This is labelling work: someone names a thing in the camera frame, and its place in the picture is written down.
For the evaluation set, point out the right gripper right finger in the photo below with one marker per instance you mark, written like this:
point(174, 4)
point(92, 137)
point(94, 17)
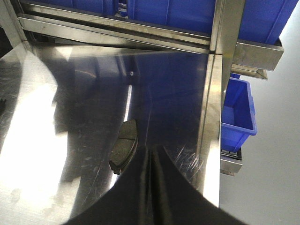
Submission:
point(174, 199)

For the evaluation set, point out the stainless steel rack frame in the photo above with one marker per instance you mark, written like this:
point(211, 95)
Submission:
point(227, 54)

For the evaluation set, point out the small blue bin below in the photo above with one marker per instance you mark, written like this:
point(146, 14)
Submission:
point(238, 115)

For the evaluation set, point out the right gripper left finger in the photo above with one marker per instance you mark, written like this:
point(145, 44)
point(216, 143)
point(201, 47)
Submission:
point(126, 202)

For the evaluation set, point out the right blue plastic bin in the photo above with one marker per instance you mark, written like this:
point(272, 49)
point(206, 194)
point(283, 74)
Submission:
point(262, 21)

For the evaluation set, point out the dark brake pad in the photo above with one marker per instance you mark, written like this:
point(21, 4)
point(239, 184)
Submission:
point(124, 147)

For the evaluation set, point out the blue plastic bin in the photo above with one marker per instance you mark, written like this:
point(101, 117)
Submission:
point(106, 7)
point(262, 21)

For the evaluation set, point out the left blue plastic bin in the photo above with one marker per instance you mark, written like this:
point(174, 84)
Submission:
point(106, 7)

